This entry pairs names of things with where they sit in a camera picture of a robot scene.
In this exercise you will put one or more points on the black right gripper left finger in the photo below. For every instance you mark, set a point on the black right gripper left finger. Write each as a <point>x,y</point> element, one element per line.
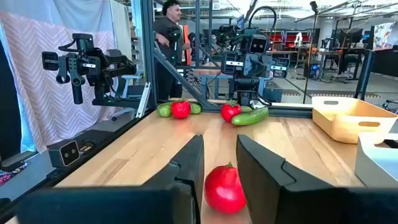
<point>130,205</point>

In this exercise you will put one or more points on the white curtain cloth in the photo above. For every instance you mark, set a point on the white curtain cloth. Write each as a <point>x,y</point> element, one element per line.
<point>77,15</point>

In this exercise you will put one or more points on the grey office chair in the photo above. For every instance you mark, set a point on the grey office chair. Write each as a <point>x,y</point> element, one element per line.
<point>133,90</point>

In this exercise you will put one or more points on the red storage shelf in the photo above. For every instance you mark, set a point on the red storage shelf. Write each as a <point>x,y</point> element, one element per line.
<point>290,38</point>

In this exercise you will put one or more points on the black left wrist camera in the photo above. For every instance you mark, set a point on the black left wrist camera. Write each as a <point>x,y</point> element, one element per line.
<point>258,45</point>

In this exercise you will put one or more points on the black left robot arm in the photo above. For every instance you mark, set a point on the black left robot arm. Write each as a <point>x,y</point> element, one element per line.
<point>247,90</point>

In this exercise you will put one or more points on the thin black camera stand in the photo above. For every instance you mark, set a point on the thin black camera stand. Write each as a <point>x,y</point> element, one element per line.
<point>311,56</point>

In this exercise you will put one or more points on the black table-level camera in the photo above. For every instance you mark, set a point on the black table-level camera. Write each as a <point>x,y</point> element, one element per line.
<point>70,153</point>

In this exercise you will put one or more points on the blue-legged workbench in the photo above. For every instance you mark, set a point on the blue-legged workbench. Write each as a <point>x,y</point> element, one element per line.
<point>206,72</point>

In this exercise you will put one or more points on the pink chevron cloth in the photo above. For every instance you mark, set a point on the pink chevron cloth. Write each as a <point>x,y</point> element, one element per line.
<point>46,102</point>

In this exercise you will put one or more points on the black leaning pole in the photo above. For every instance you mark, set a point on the black leaning pole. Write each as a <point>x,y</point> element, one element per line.
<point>365,74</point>

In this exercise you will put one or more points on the green cucumber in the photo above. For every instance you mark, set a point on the green cucumber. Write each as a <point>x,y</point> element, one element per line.
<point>250,117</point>
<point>196,108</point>

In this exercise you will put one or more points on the person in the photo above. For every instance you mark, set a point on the person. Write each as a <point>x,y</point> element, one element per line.
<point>168,34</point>

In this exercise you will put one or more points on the yellow plastic basket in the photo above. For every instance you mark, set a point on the yellow plastic basket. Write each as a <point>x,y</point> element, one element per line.
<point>339,130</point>

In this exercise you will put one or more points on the red tomato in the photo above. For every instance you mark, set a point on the red tomato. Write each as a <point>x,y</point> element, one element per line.
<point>181,109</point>
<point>229,112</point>
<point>224,189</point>

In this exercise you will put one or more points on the grey plastic basket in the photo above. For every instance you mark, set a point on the grey plastic basket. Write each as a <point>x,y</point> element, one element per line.
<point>373,168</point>

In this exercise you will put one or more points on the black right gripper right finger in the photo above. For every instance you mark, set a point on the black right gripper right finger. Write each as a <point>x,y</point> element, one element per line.
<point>295,202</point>

